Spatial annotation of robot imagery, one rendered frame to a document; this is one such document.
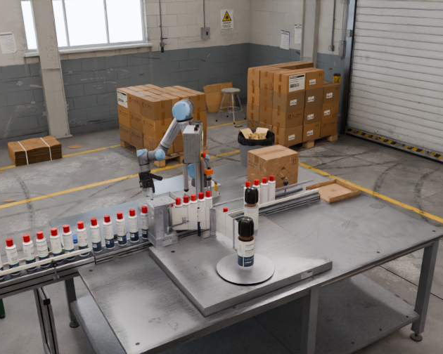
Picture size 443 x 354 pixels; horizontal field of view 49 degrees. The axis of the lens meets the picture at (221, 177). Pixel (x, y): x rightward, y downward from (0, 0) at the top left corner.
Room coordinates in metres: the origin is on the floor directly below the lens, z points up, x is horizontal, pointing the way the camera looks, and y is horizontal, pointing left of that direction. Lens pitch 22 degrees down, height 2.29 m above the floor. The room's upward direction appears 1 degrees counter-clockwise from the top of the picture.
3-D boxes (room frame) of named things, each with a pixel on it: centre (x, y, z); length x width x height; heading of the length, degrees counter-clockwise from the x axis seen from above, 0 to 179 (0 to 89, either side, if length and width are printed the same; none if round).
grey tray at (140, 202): (3.14, 0.43, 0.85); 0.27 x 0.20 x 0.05; 125
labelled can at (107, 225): (2.48, 0.65, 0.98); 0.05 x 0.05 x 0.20
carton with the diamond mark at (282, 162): (3.46, -0.39, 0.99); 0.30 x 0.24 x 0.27; 121
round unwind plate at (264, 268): (2.23, -0.12, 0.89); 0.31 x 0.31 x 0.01
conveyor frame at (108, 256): (2.84, 0.03, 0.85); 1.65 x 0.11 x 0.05; 120
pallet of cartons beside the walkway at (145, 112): (6.84, 0.85, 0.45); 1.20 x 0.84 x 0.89; 36
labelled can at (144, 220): (2.59, 0.45, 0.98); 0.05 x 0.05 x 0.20
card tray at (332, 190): (3.35, -0.83, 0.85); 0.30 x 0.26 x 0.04; 120
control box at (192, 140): (2.86, 0.17, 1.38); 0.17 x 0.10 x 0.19; 176
